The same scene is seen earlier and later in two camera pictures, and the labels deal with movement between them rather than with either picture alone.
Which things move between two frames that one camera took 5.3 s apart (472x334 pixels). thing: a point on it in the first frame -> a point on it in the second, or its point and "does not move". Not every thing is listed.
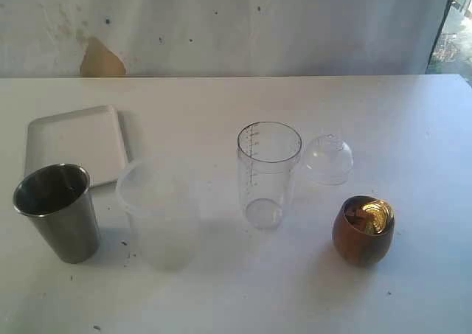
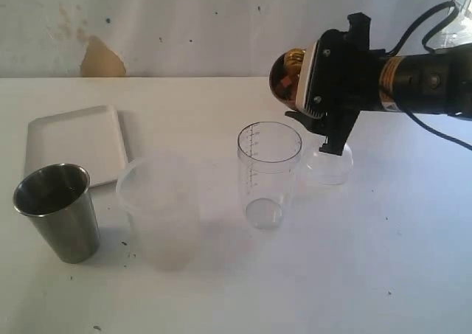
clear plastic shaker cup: (268, 158) does not move
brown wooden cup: (363, 228) -> (284, 82)
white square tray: (91, 138) does not move
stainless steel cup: (57, 197) does not move
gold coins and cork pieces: (375, 216) -> (287, 79)
